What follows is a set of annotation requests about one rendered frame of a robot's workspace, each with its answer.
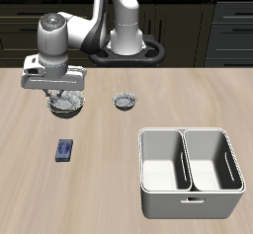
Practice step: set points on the dark kitchen cupboards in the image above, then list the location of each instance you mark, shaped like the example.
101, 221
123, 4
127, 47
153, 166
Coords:
230, 30

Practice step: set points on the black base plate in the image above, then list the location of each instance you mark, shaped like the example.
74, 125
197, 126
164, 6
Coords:
154, 52

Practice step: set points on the white two-bin basket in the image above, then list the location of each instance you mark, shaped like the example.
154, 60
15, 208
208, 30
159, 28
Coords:
191, 201

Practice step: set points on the small grey patterned bowl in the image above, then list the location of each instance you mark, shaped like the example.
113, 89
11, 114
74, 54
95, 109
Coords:
124, 101

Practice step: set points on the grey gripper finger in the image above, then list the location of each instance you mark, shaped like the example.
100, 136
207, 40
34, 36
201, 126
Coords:
61, 94
48, 92

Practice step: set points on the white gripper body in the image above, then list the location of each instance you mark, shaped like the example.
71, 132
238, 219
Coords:
52, 82

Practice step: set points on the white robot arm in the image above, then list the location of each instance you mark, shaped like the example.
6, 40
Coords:
125, 30

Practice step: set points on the large grey patterned bowl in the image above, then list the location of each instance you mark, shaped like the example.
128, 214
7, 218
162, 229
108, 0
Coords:
70, 105

